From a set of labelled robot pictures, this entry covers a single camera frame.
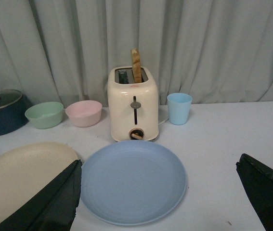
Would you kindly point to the cream toaster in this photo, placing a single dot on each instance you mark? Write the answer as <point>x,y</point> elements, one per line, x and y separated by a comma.
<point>133,107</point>

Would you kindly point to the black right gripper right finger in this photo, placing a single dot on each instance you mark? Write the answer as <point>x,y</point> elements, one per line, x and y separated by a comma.
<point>257,180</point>

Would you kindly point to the light blue cup right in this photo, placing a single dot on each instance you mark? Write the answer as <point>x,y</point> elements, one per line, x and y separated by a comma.
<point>179,105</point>

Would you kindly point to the blue plate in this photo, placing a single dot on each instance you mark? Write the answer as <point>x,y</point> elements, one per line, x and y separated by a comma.
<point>132,182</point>

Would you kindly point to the cream plate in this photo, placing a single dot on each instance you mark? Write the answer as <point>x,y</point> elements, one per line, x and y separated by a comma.
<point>26,170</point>

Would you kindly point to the green bowl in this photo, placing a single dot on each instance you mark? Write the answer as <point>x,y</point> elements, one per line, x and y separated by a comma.
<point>45,115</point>

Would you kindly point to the grey curtain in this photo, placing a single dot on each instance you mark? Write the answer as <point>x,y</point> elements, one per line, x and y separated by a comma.
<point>217,51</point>

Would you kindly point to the pink bowl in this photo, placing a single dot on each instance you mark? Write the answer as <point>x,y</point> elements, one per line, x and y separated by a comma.
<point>84,113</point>

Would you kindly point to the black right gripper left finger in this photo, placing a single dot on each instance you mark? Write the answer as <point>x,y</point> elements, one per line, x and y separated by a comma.
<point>53,208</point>

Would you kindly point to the bread slice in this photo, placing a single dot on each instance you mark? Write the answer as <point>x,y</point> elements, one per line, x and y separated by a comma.
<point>136,65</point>

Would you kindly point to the dark blue saucepan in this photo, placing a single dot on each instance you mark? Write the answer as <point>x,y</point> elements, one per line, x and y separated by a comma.
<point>13,117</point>

